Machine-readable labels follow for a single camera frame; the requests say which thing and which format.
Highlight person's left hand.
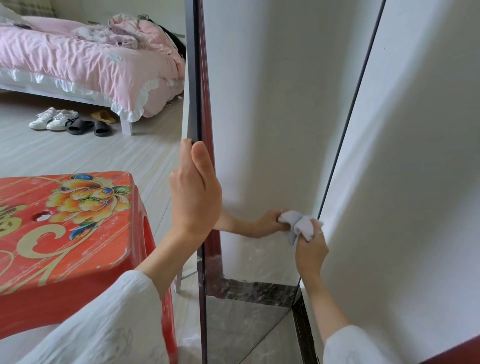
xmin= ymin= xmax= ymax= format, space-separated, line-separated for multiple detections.
xmin=169 ymin=138 xmax=223 ymax=245

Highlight person's right hand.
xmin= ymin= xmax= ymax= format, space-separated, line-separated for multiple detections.
xmin=295 ymin=219 xmax=330 ymax=282

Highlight white wiping cloth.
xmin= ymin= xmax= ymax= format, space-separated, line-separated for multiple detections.
xmin=291 ymin=213 xmax=324 ymax=244

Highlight black-framed mirror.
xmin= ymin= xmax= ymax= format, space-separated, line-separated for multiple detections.
xmin=181 ymin=0 xmax=387 ymax=364

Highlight person's left forearm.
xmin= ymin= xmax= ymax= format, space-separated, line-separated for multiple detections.
xmin=16 ymin=228 xmax=205 ymax=364

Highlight person's right forearm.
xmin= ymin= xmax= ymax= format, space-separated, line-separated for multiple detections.
xmin=299 ymin=275 xmax=391 ymax=364

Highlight dark marble skirting board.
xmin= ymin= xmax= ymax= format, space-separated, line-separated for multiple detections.
xmin=291 ymin=286 xmax=320 ymax=364

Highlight black slipper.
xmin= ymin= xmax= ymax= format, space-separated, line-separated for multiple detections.
xmin=66 ymin=119 xmax=95 ymax=136
xmin=93 ymin=120 xmax=113 ymax=138

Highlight yellow slippers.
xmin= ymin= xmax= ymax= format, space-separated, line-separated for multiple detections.
xmin=90 ymin=109 xmax=118 ymax=125

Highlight red floral plastic stool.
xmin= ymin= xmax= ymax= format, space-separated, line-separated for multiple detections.
xmin=0 ymin=171 xmax=179 ymax=364

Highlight black garment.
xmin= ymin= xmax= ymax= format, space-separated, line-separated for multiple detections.
xmin=157 ymin=24 xmax=187 ymax=59

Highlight pink padded jacket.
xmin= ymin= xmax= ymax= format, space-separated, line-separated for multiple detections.
xmin=108 ymin=13 xmax=181 ymax=57

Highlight purple white fuzzy garment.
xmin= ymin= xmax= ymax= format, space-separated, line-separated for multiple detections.
xmin=71 ymin=25 xmax=140 ymax=50

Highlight grey cream striped curtain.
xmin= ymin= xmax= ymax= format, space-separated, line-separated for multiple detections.
xmin=0 ymin=0 xmax=57 ymax=18

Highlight white crumpled garment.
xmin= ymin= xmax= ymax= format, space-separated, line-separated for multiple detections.
xmin=0 ymin=3 xmax=35 ymax=31

